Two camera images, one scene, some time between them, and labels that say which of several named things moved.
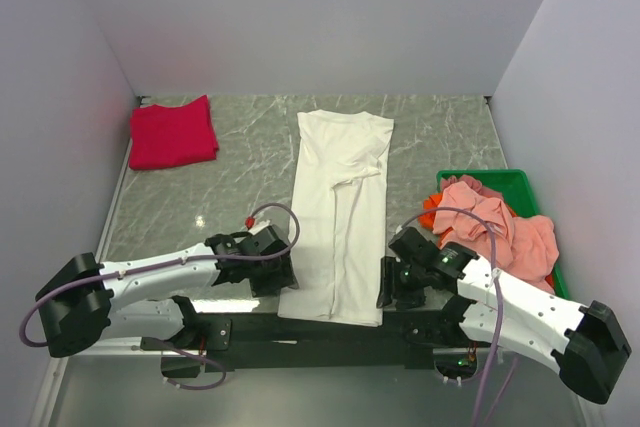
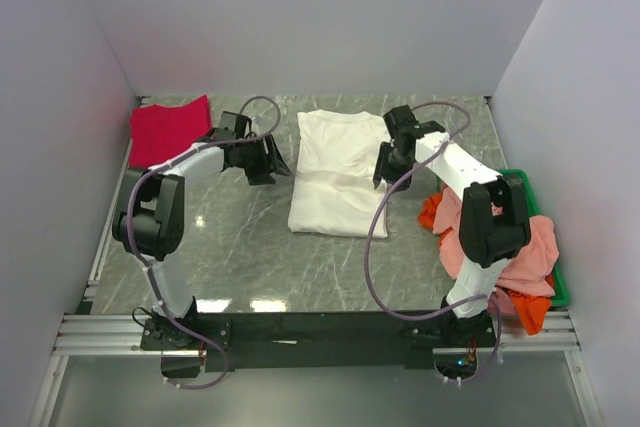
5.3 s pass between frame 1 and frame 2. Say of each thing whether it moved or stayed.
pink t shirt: stayed
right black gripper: moved
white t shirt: moved
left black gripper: moved
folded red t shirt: stayed
